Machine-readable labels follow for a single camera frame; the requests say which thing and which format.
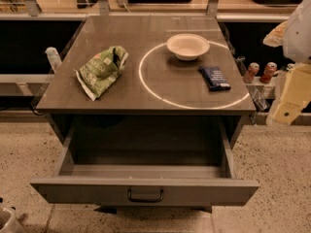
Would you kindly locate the green jalapeno chip bag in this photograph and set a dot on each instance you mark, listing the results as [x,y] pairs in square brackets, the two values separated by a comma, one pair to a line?
[99,73]

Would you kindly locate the white paper bowl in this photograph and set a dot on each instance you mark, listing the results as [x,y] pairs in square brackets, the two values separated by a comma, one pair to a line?
[187,47]

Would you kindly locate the grey drawer cabinet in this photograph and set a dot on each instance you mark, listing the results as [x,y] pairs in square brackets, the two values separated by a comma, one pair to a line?
[154,81]

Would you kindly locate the white bottle beside cabinet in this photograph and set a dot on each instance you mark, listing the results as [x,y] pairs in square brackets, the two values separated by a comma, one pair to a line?
[53,57]

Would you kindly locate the open grey top drawer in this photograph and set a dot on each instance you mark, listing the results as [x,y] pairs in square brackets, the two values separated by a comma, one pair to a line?
[188,157]

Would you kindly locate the red soda can left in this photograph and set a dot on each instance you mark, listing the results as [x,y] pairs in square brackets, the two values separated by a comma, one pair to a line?
[252,70]

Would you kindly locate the black drawer handle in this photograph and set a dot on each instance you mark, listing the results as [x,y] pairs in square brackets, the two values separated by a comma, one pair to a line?
[135,196]

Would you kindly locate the red soda can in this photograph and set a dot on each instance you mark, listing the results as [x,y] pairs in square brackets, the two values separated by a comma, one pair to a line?
[252,70]
[269,70]

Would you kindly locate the dark blue snack bar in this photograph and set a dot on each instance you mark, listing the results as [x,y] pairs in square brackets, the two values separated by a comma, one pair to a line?
[214,78]

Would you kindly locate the white bin bottom left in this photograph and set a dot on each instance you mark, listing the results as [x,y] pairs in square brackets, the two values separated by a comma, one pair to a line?
[9,222]

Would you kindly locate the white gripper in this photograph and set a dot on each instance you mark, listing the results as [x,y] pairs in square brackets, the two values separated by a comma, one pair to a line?
[298,36]

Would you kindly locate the red soda can right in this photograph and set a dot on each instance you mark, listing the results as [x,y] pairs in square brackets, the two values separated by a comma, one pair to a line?
[269,70]

